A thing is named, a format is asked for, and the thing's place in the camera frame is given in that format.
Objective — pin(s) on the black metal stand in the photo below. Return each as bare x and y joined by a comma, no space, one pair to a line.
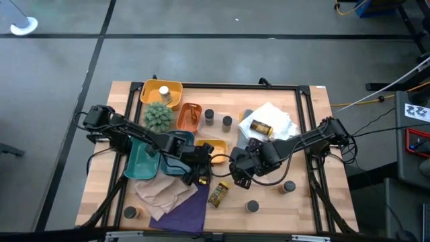
411,28

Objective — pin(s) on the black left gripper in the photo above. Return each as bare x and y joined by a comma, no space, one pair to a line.
198,156

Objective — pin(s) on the silver metal bracket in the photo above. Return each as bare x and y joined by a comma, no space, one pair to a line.
119,234
310,238

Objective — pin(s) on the grey cloth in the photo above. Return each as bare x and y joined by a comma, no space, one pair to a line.
242,139

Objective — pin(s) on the green succulent plant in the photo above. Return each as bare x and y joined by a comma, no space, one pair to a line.
158,117

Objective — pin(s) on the clear plastic container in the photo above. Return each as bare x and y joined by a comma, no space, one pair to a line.
216,134
269,178

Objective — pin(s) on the green teal plastic bin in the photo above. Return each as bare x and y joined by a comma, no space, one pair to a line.
139,164

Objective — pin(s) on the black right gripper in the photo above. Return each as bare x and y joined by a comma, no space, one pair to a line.
252,158

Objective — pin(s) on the black desk leg bar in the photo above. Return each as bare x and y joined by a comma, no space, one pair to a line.
376,86

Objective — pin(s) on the blue box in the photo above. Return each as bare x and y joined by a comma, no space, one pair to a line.
373,8

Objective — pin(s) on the white-lid spice jar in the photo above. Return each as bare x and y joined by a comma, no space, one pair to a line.
165,94

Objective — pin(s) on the red tray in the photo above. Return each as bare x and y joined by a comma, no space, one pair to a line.
408,141

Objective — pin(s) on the white round stanchion base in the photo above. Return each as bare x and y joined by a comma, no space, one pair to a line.
28,28

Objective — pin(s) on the yellow-lid Trader Joe's spice jar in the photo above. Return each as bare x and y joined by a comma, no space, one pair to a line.
218,195

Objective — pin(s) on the beige cloth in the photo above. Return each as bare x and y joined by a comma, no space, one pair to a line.
158,195

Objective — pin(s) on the black-lid orange spice jar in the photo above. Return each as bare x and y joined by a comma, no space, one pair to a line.
289,186
130,212

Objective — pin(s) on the yellow-lid brown spice jar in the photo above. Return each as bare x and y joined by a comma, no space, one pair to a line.
261,127

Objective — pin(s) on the small yellow plastic bin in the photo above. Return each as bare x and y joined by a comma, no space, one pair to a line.
220,148

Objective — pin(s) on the small orange plastic bin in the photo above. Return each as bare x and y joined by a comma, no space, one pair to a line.
183,122

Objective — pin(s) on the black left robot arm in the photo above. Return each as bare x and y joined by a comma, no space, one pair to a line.
141,132

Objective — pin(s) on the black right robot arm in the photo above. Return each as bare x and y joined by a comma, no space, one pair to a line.
302,139

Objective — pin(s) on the black cabinet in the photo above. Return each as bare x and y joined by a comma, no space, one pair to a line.
403,208

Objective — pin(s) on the dark furniture foot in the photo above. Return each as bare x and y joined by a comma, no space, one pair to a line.
10,149

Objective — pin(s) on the large yellow plastic bin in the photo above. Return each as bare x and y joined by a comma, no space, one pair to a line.
151,97

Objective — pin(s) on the white printed sticker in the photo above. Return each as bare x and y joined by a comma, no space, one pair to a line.
416,112

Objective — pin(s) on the blue teal plastic bin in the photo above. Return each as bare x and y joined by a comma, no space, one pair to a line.
167,166

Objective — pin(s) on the purple cloth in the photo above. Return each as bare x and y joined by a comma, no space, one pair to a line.
188,215

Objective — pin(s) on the black aluminium table frame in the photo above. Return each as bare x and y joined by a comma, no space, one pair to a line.
235,86

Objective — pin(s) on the white cloth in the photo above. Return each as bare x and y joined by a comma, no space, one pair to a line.
279,117

